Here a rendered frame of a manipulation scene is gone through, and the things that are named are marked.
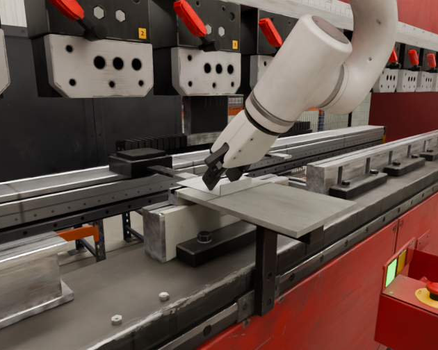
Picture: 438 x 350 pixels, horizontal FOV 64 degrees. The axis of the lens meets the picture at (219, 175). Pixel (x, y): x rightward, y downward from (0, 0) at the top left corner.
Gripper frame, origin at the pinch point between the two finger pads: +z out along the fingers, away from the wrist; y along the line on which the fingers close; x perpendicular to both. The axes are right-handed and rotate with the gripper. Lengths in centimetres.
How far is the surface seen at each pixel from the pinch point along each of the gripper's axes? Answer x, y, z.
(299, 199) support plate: 12.5, -4.7, -7.5
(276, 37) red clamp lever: -15.2, -12.3, -21.0
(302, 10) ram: -23.1, -26.7, -24.0
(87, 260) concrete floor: -72, -44, 196
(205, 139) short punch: -8.6, -0.9, -1.1
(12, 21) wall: -368, -77, 198
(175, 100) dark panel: -51, -32, 27
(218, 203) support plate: 6.3, 7.0, -2.2
